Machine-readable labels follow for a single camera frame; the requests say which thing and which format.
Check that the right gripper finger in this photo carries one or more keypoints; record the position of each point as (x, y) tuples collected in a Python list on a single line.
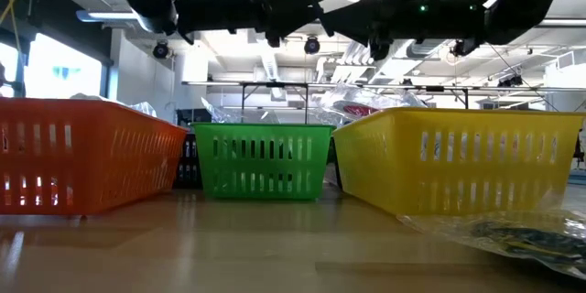
[(361, 29), (361, 9)]

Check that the bagged blue toothbrush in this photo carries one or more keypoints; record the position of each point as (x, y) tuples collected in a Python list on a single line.
[(405, 97)]

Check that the bagged red toothbrush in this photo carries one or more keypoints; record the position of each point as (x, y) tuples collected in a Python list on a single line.
[(359, 110)]

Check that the bagged white toothbrush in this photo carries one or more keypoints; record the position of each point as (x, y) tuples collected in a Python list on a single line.
[(327, 116)]

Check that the white vanity pack bag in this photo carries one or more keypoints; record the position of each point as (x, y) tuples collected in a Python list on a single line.
[(91, 97), (144, 107)]

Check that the black plastic basket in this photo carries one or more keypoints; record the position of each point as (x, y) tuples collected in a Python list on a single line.
[(187, 160), (331, 151)]

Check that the green plastic basket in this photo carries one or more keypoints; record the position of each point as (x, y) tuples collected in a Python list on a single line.
[(261, 165)]

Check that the yellow plastic basket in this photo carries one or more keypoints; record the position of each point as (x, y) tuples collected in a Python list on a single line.
[(458, 165)]

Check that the orange plastic basket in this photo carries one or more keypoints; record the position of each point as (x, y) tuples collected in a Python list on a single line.
[(91, 160)]

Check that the black coil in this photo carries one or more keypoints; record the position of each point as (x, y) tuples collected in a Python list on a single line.
[(526, 242)]

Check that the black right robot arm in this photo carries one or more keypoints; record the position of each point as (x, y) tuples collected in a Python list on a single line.
[(526, 0)]

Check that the black metal stand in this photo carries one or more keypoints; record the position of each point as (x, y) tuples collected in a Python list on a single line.
[(435, 88), (274, 84)]

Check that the bright window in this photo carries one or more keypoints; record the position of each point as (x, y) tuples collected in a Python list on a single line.
[(64, 73)]

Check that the black equipment stand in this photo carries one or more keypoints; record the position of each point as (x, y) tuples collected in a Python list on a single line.
[(579, 151)]

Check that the blue mat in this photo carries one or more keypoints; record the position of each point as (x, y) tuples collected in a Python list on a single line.
[(578, 176)]

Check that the ceiling light rail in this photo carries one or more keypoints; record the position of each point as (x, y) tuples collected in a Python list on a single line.
[(110, 16)]

